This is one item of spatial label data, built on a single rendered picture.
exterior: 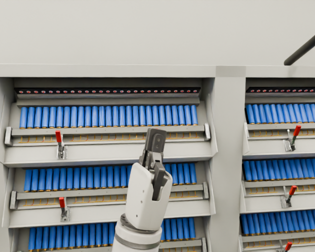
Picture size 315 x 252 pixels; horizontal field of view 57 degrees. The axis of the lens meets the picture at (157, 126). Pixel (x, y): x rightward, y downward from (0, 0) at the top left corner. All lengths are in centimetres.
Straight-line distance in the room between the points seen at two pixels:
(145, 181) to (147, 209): 5
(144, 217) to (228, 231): 55
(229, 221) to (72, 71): 66
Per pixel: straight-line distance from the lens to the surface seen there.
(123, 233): 54
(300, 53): 98
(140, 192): 51
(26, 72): 87
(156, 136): 51
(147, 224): 52
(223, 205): 97
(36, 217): 97
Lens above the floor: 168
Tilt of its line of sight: 9 degrees down
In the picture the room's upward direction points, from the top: straight up
